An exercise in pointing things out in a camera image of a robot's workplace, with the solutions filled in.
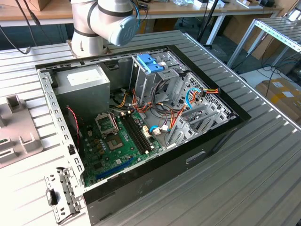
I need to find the orange yellow power wire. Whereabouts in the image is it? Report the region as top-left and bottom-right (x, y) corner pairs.
(170, 87), (222, 130)

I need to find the metal disk bay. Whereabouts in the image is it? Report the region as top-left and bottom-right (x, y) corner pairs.
(164, 103), (232, 149)

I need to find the black RAM slot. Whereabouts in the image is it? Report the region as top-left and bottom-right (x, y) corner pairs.
(127, 113), (150, 153)
(124, 114), (147, 154)
(121, 115), (144, 155)
(129, 113), (152, 151)

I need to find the metal drive cage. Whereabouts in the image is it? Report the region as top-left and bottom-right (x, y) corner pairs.
(129, 53), (189, 106)

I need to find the thin locking lever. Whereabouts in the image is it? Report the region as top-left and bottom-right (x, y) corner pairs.
(111, 113), (119, 134)

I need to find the CPU socket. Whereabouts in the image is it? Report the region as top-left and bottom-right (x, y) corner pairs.
(105, 136), (125, 151)

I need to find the metal socket cover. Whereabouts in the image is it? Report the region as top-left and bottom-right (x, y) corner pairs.
(95, 112), (118, 139)

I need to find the green motherboard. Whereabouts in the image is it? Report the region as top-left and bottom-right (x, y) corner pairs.
(81, 110), (165, 188)

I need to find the black open PC case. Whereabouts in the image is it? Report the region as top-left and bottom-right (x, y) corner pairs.
(35, 44), (252, 226)

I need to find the blue expansion slot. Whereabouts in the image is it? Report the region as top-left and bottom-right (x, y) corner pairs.
(95, 157), (135, 181)

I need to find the grey power supply unit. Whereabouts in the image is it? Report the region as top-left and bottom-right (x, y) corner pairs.
(53, 65), (111, 123)

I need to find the wooden desk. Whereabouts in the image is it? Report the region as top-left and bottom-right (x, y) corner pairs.
(0, 0), (284, 45)

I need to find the metal expansion card latch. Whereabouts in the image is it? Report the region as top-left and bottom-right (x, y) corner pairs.
(44, 166), (86, 224)

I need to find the large flat cardboard sheet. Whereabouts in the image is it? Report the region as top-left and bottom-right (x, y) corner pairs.
(222, 14), (283, 61)

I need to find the labelled cardboard box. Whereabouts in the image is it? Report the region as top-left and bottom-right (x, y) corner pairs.
(255, 79), (301, 123)

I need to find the grey parts rack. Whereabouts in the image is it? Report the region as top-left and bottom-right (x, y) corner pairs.
(0, 95), (45, 170)

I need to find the metal slatted shelf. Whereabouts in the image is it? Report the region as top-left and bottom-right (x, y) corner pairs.
(227, 17), (301, 69)

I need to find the small cardboard box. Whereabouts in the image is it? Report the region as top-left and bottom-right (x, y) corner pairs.
(23, 0), (51, 12)

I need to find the orange black wire bundle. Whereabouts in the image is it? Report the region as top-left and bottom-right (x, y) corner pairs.
(130, 88), (189, 132)

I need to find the white plug blue wire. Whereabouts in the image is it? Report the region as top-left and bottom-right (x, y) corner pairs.
(150, 126), (170, 137)

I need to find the yellow orange wire pair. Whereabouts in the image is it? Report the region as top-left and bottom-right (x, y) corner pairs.
(116, 90), (129, 109)

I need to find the blue data wire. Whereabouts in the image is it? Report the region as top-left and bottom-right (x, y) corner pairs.
(185, 87), (203, 110)

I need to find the blue drive cage bracket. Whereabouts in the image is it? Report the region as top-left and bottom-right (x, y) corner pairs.
(136, 53), (163, 74)

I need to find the red twisted fan wire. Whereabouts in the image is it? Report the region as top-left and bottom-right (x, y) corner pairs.
(66, 105), (83, 144)

